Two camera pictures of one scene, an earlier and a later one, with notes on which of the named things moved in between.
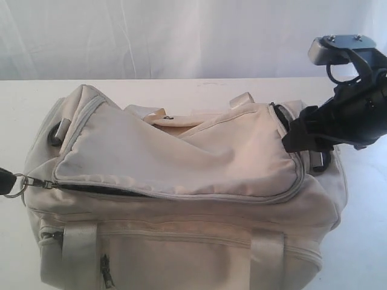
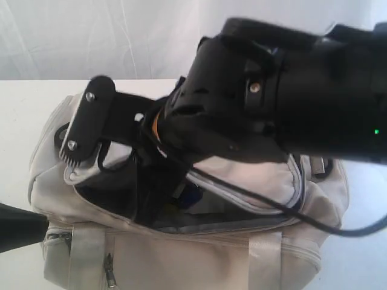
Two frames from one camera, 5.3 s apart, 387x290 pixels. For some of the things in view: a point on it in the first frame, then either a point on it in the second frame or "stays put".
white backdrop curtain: x=176 y=39 stays put
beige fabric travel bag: x=124 y=197 stays put
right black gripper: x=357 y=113 -> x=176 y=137
